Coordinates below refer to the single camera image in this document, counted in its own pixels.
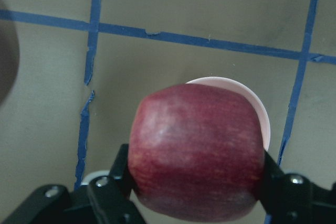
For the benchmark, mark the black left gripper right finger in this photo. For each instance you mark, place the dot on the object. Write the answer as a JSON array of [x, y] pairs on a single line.
[[293, 198]]

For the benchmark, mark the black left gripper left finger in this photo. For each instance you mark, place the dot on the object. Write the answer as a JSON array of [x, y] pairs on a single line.
[[120, 171]]

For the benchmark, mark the red apple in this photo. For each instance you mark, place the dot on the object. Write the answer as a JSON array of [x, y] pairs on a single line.
[[196, 153]]

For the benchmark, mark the pink bowl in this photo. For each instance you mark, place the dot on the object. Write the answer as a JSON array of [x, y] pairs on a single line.
[[253, 99]]

